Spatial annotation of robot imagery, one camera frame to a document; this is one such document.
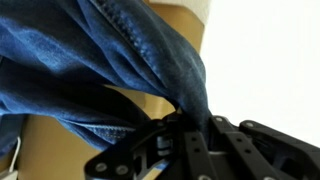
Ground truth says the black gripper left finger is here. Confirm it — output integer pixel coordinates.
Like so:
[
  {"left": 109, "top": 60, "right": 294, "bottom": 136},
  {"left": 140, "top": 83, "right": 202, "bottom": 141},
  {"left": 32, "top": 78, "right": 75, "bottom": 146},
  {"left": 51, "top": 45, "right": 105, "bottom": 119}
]
[{"left": 83, "top": 111, "right": 218, "bottom": 180}]

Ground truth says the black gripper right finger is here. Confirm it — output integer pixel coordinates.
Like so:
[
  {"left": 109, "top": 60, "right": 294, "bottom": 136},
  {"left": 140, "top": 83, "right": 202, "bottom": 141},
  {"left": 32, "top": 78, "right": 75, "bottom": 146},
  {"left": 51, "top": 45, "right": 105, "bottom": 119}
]
[{"left": 203, "top": 114, "right": 320, "bottom": 180}]

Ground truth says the blue denim trouser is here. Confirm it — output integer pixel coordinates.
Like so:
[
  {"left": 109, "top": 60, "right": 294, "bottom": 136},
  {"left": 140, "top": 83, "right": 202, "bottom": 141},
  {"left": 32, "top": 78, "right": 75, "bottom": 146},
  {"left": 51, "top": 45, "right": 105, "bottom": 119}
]
[{"left": 0, "top": 0, "right": 213, "bottom": 159}]

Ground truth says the tan leather sofa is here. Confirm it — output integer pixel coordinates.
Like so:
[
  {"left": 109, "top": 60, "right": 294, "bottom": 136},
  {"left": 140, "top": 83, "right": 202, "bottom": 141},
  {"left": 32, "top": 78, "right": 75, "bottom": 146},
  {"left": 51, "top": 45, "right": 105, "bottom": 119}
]
[{"left": 0, "top": 0, "right": 206, "bottom": 180}]

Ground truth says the white charger cable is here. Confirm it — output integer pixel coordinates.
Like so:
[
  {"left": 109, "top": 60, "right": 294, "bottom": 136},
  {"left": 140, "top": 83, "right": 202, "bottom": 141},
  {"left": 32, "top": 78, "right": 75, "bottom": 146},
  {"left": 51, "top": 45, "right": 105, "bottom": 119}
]
[{"left": 0, "top": 135, "right": 22, "bottom": 180}]

